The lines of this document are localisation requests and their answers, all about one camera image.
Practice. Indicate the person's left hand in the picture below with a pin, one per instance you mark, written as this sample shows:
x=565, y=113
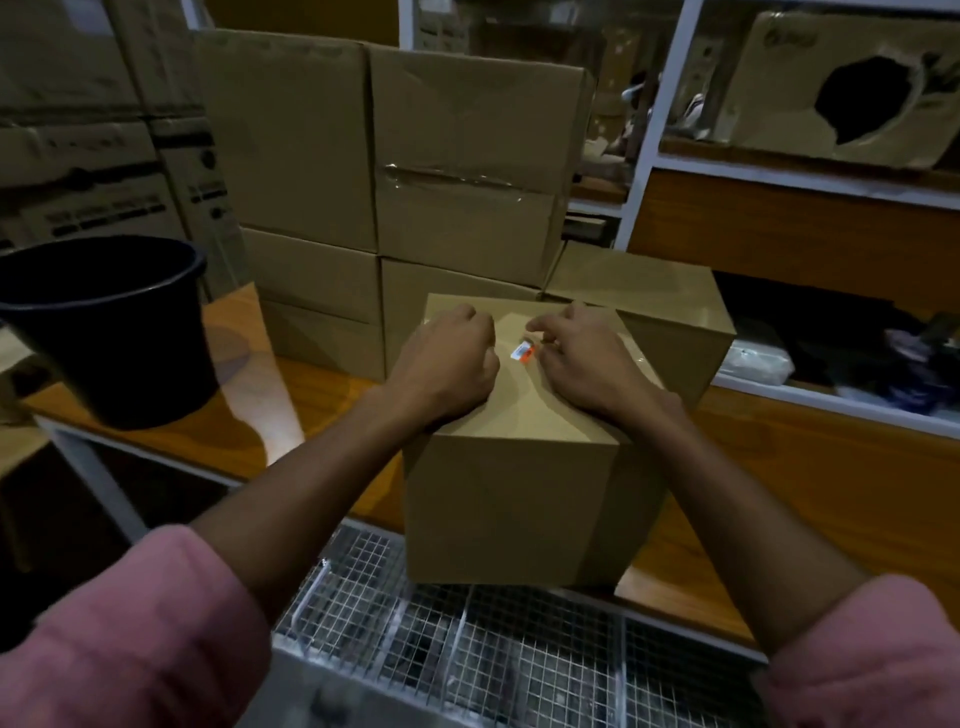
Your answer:
x=446, y=367

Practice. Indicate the person's right hand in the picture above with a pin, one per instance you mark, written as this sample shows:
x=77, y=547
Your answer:
x=600, y=367

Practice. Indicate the orange white sticker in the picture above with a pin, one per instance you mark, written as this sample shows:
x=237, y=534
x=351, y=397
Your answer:
x=521, y=351

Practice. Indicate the plain brown cardboard box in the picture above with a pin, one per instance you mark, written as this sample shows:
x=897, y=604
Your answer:
x=675, y=300
x=285, y=135
x=315, y=300
x=517, y=510
x=480, y=112
x=442, y=289

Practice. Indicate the black plastic bucket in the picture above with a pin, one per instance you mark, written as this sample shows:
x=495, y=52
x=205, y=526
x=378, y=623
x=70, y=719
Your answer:
x=112, y=337

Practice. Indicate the person's right forearm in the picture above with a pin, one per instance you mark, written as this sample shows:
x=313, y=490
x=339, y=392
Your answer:
x=757, y=525

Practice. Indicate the person's left forearm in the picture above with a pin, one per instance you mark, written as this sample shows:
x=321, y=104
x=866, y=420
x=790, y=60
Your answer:
x=300, y=502

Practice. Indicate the Pico box with hole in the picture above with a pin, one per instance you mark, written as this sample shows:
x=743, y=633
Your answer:
x=765, y=90

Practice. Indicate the stack of large appliance cartons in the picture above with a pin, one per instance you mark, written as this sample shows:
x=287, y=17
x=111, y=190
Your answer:
x=90, y=135

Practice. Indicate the white plastic pack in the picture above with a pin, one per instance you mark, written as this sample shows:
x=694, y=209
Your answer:
x=757, y=362

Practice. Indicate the wooden drawer panel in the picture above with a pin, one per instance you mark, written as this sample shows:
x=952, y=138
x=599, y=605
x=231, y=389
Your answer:
x=795, y=232

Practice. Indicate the white metal shelf rack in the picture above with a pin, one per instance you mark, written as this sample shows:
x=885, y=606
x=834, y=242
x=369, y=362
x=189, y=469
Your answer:
x=660, y=112

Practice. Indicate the pink right shirt sleeve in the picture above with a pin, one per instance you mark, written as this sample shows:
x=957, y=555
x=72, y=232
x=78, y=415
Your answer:
x=870, y=660

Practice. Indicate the pink shirt sleeve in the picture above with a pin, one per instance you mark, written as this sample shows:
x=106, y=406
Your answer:
x=870, y=660
x=135, y=645

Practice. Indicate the pink left shirt sleeve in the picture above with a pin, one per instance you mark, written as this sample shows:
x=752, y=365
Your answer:
x=135, y=645

